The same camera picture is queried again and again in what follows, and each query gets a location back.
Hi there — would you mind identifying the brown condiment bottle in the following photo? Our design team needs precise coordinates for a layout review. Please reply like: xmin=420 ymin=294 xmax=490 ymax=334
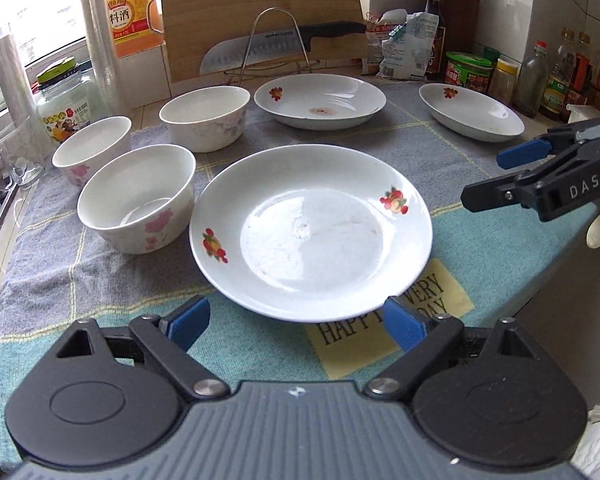
xmin=572 ymin=32 xmax=596 ymax=108

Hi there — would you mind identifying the clear glass red-cap bottle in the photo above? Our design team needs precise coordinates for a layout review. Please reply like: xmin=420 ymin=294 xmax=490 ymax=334
xmin=514 ymin=40 xmax=550 ymax=118

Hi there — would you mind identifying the white pale-purple-flower bowl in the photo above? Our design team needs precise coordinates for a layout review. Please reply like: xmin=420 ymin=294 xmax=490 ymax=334
xmin=159 ymin=86 xmax=251 ymax=153

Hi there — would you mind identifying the yellow-green label bottle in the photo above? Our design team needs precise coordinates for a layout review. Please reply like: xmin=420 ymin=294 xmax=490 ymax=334
xmin=540 ymin=28 xmax=578 ymax=121

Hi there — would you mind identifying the yellow-lid jar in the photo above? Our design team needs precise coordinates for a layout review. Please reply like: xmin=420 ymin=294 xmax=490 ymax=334
xmin=489 ymin=58 xmax=518 ymax=106

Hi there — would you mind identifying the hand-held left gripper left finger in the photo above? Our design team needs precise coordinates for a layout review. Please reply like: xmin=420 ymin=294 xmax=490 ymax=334
xmin=55 ymin=295 xmax=231 ymax=403

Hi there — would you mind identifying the red white snack bag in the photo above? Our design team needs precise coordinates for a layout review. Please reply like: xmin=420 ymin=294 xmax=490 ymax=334
xmin=362 ymin=10 xmax=411 ymax=76

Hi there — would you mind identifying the clear glass mug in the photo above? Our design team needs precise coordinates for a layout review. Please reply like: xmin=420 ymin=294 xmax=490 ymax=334
xmin=0 ymin=117 xmax=46 ymax=191

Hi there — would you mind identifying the white pink-flower bowl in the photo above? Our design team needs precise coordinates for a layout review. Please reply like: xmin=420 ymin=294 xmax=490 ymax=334
xmin=51 ymin=116 xmax=132 ymax=188
xmin=77 ymin=144 xmax=197 ymax=255

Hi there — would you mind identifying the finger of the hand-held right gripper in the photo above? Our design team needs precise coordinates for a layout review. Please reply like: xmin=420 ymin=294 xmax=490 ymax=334
xmin=496 ymin=125 xmax=588 ymax=171
xmin=461 ymin=142 xmax=600 ymax=223

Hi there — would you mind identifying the glass jar with green lid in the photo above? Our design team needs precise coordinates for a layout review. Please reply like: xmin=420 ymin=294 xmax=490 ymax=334
xmin=31 ymin=57 xmax=111 ymax=146

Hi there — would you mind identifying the wooden knife block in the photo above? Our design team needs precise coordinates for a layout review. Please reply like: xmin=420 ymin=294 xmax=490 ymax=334
xmin=430 ymin=0 xmax=486 ymax=56

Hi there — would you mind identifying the large clear plastic wrap roll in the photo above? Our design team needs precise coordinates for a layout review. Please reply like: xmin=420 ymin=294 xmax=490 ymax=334
xmin=77 ymin=0 xmax=128 ymax=116

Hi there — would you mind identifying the white blue snack bag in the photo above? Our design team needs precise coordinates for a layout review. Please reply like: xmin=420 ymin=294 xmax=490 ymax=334
xmin=377 ymin=10 xmax=441 ymax=81

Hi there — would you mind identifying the orange cooking wine bottle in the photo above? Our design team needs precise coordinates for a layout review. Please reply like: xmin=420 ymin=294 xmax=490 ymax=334
xmin=101 ymin=0 xmax=165 ymax=59

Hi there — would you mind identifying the checked grey blue cloth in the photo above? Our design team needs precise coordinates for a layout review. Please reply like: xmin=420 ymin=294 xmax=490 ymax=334
xmin=0 ymin=80 xmax=600 ymax=471

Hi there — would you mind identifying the green-lid sauce jar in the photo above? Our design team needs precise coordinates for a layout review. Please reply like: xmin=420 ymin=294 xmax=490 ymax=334
xmin=444 ymin=51 xmax=493 ymax=95

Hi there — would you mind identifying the white fruit-print plate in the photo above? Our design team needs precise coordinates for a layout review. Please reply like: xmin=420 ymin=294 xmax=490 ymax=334
xmin=189 ymin=144 xmax=433 ymax=324
xmin=418 ymin=83 xmax=526 ymax=143
xmin=253 ymin=74 xmax=387 ymax=131

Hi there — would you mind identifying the dark soy sauce bottle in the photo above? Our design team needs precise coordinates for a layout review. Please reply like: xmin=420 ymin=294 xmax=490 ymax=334
xmin=420 ymin=0 xmax=447 ymax=81

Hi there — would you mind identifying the black-handled kitchen knife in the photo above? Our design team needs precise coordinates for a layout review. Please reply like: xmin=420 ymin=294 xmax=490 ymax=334
xmin=200 ymin=21 xmax=368 ymax=77

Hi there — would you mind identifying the steel wire rack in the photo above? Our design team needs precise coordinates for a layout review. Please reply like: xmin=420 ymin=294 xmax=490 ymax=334
xmin=224 ymin=8 xmax=321 ymax=81

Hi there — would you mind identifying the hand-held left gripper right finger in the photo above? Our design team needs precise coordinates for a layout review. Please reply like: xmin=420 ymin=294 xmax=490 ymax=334
xmin=364 ymin=296 xmax=538 ymax=402

